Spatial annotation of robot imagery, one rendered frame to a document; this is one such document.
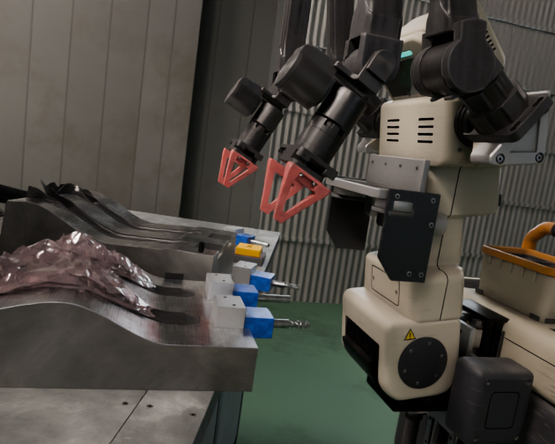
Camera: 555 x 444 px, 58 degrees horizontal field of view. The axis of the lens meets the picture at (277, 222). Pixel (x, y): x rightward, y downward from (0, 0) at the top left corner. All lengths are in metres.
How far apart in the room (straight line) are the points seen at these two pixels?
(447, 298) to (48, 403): 0.70
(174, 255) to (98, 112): 2.59
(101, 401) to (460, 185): 0.71
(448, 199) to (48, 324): 0.71
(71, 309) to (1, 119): 2.97
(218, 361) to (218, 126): 2.92
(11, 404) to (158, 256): 0.39
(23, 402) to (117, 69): 2.97
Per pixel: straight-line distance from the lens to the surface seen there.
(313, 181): 0.66
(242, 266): 0.96
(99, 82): 3.43
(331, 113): 0.70
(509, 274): 1.22
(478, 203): 1.02
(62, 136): 3.44
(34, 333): 0.59
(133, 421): 0.55
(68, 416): 0.56
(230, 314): 0.64
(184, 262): 0.88
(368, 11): 0.73
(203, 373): 0.60
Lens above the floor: 1.08
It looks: 8 degrees down
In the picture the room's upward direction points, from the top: 8 degrees clockwise
